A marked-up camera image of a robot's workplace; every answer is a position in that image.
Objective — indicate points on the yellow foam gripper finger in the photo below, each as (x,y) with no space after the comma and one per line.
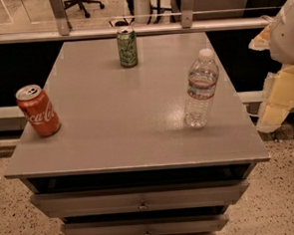
(261,41)
(277,99)

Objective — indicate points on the clear plastic water bottle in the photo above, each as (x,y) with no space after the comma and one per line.
(202,81)

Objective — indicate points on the green soda can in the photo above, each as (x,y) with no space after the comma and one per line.
(127,47)

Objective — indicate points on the grey drawer cabinet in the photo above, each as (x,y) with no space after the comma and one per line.
(124,128)

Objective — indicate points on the black office chair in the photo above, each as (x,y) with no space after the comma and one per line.
(81,3)

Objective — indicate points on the red Coca-Cola can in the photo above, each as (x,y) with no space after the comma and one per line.
(38,110)

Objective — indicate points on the lower grey drawer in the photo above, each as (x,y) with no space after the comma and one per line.
(153,226)

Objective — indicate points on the grey drawer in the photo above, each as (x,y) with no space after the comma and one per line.
(153,226)
(140,199)

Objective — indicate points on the upper grey drawer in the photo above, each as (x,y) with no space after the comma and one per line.
(140,199)

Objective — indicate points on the metal railing frame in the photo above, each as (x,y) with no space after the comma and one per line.
(21,29)

